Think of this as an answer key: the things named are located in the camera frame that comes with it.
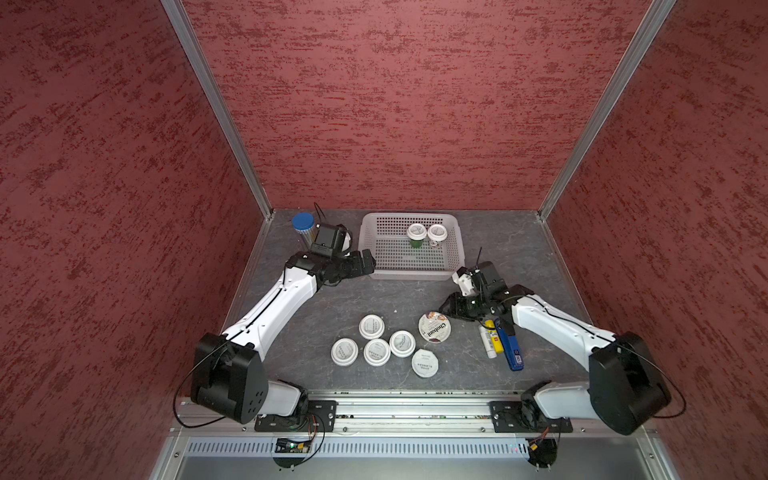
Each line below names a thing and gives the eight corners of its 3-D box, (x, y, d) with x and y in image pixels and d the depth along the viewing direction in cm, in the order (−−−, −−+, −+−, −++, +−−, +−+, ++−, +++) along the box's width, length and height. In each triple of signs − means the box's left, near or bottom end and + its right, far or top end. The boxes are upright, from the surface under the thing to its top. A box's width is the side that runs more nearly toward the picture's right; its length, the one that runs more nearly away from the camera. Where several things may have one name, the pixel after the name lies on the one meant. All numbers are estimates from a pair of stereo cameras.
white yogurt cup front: (412, 382, 81) (413, 376, 76) (411, 357, 85) (412, 349, 80) (436, 382, 81) (439, 376, 76) (434, 357, 85) (437, 349, 80)
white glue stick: (488, 359, 86) (490, 356, 84) (478, 328, 92) (480, 325, 90) (496, 358, 86) (498, 355, 84) (485, 327, 92) (487, 324, 90)
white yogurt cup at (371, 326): (359, 345, 88) (357, 336, 82) (361, 324, 92) (359, 314, 86) (384, 345, 88) (383, 336, 82) (384, 324, 92) (384, 314, 86)
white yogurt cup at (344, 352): (332, 371, 83) (328, 363, 77) (335, 346, 87) (332, 337, 82) (358, 371, 83) (356, 363, 77) (360, 346, 88) (358, 337, 82)
